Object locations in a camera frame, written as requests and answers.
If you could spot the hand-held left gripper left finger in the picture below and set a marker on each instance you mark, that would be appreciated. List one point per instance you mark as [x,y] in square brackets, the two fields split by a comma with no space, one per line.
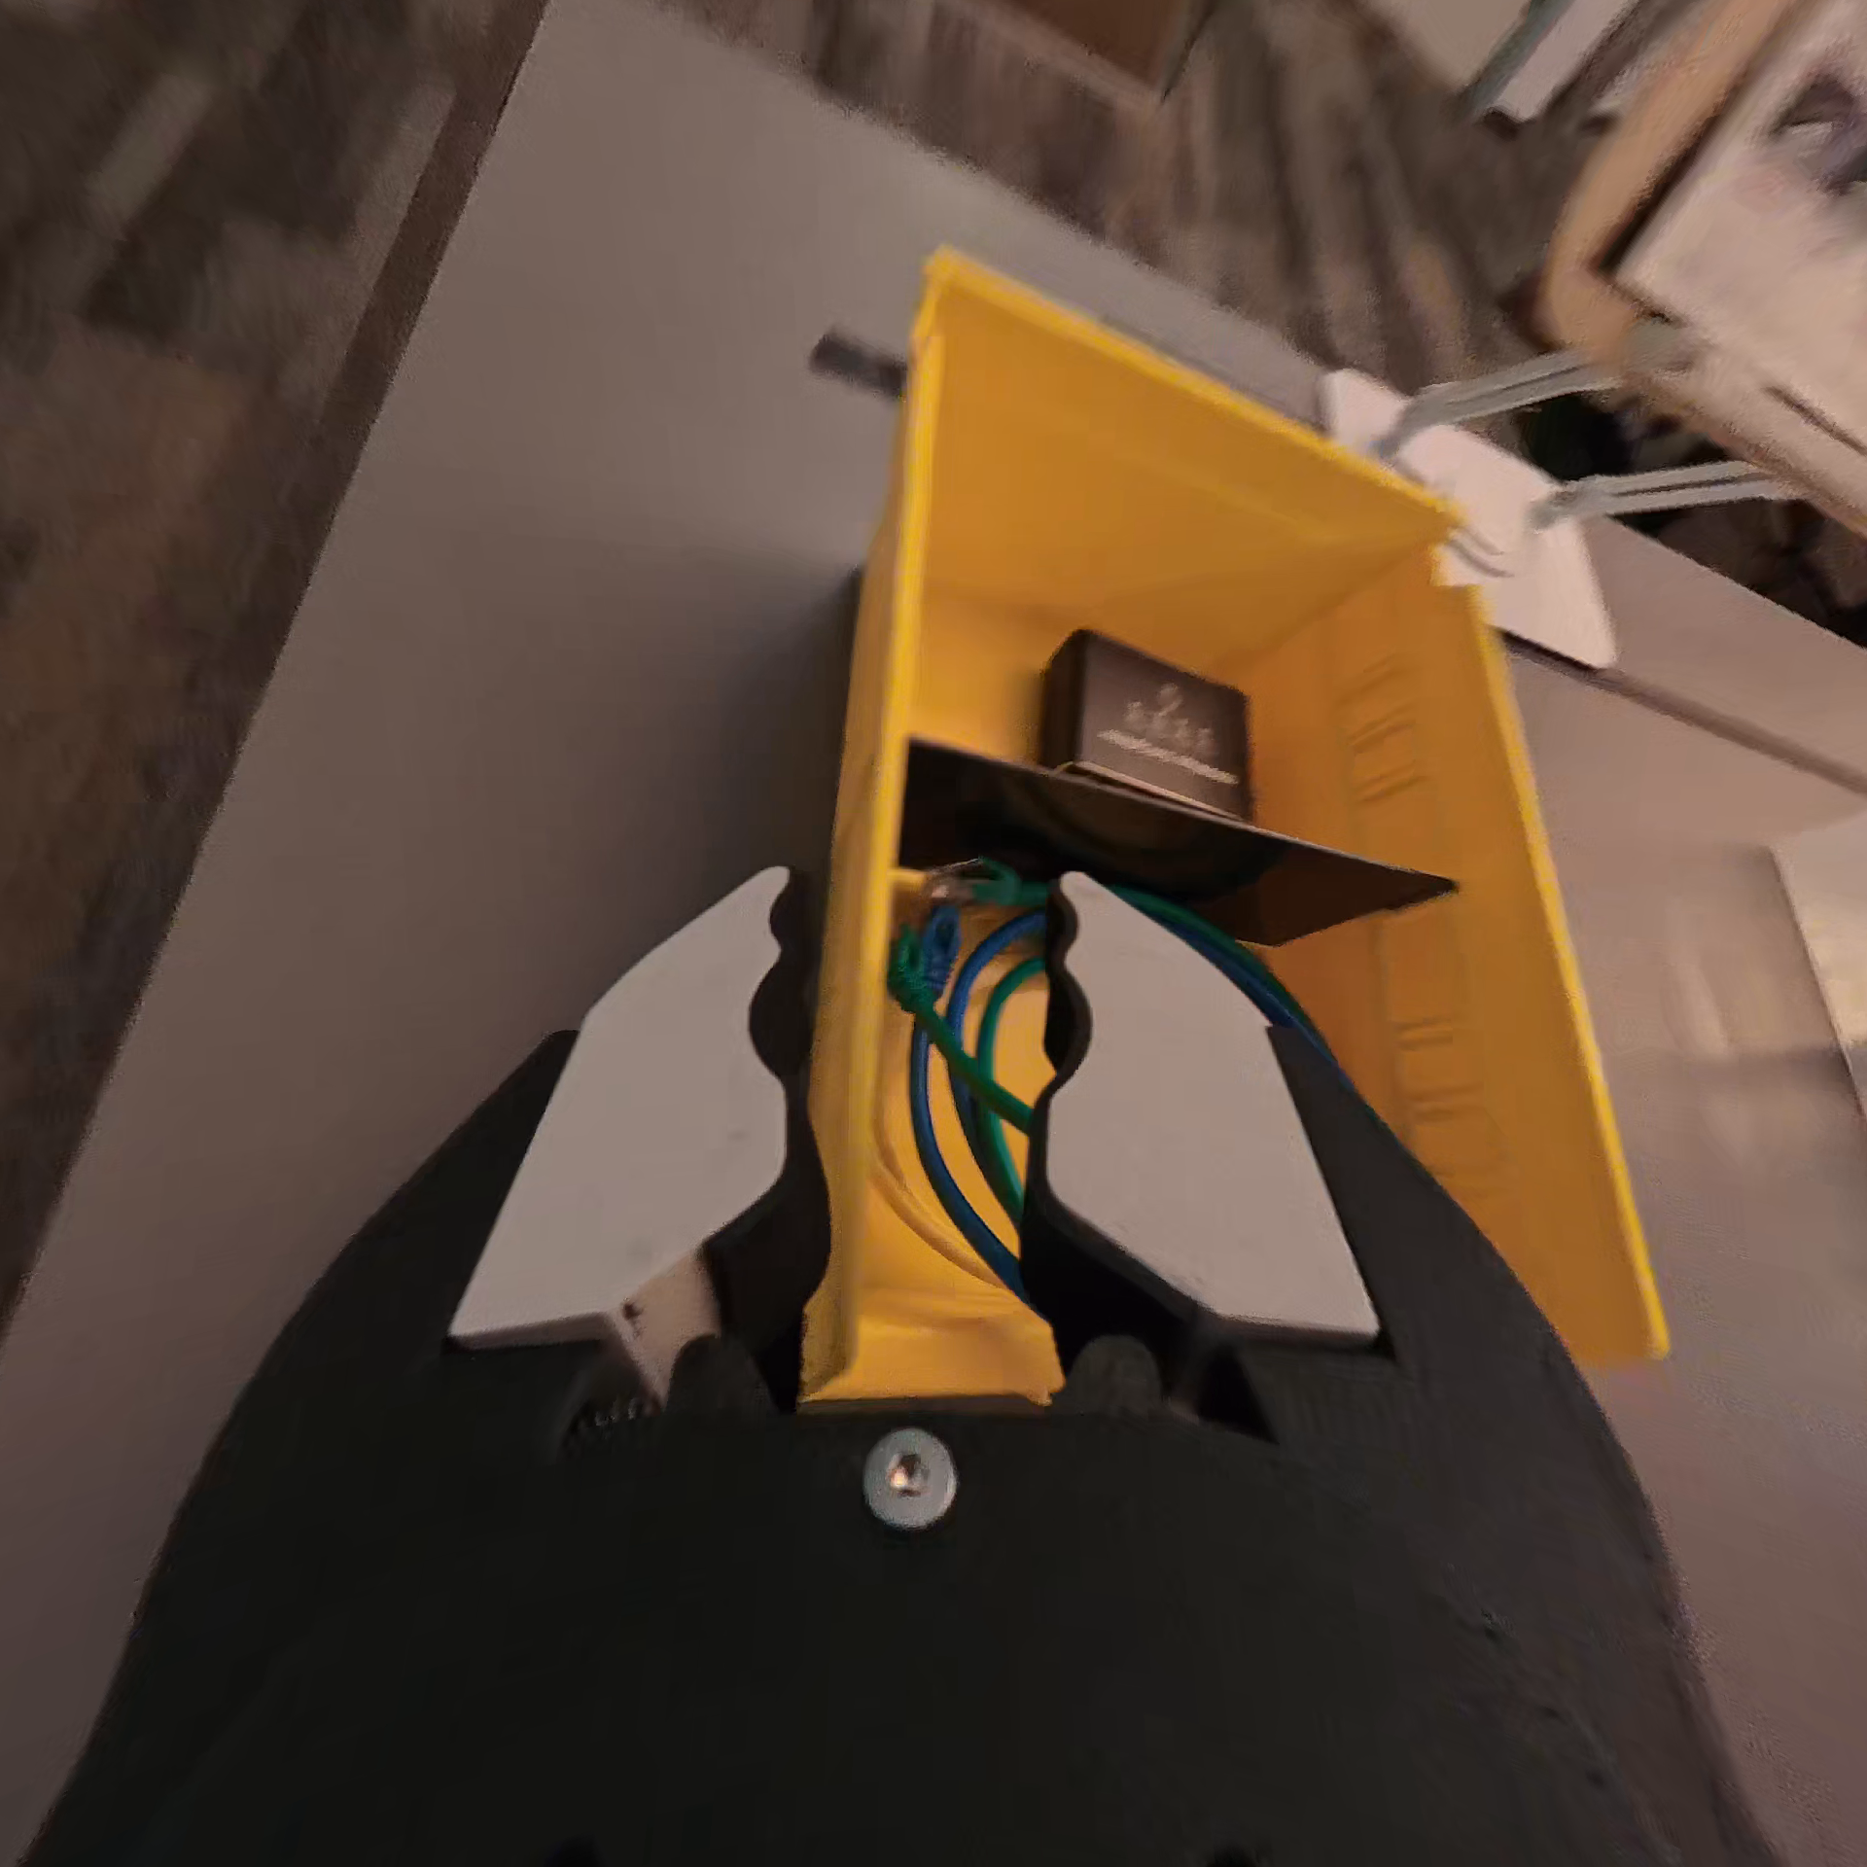
[612,1168]

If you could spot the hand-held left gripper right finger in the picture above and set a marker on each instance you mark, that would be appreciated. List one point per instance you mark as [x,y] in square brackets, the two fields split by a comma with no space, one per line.
[1197,1152]

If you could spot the black network box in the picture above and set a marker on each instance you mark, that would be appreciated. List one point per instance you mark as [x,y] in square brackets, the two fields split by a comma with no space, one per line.
[1152,714]

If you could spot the yellow plastic bin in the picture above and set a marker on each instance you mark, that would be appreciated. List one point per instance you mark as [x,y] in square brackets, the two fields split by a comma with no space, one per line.
[1139,480]

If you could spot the black bin divider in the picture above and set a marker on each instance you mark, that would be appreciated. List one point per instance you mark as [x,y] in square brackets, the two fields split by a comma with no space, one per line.
[1311,882]

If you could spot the clear plastic bin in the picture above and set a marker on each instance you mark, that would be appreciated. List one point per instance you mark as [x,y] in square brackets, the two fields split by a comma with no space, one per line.
[1829,933]

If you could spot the black strip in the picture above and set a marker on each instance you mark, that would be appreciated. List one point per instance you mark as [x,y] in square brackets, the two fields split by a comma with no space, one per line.
[860,362]

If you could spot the wooden poster board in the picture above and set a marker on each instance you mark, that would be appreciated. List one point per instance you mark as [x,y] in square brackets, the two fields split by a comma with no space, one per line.
[1589,248]

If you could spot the printed instruction sheet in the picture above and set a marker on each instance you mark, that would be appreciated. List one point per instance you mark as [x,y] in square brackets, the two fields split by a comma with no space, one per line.
[1749,248]

